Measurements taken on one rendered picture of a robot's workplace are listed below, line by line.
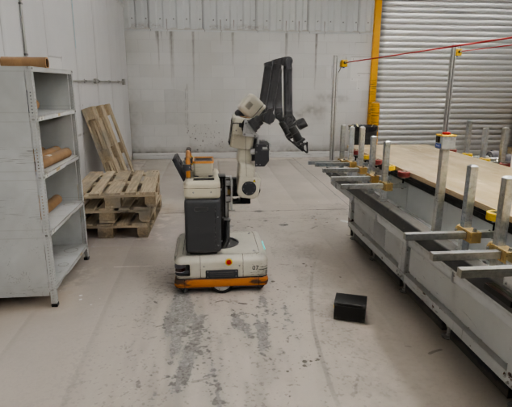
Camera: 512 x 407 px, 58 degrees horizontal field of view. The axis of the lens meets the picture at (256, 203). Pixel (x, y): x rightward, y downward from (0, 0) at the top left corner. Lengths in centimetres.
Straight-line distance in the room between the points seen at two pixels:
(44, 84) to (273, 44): 609
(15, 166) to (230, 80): 660
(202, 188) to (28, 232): 114
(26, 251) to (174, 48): 662
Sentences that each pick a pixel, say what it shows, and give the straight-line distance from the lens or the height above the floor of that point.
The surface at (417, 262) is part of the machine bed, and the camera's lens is 334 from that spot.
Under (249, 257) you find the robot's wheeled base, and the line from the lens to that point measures 332.
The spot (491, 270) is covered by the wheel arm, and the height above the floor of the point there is 86.
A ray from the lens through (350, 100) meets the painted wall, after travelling 979.
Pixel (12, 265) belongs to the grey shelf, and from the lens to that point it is 344.
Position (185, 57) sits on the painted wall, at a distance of 936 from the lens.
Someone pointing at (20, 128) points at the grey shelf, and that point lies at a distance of 319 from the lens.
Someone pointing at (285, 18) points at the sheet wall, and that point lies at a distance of 955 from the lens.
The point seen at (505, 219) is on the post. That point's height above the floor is 94.
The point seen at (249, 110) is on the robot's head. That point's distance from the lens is 329.
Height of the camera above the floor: 146
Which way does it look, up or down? 14 degrees down
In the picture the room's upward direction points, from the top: straight up
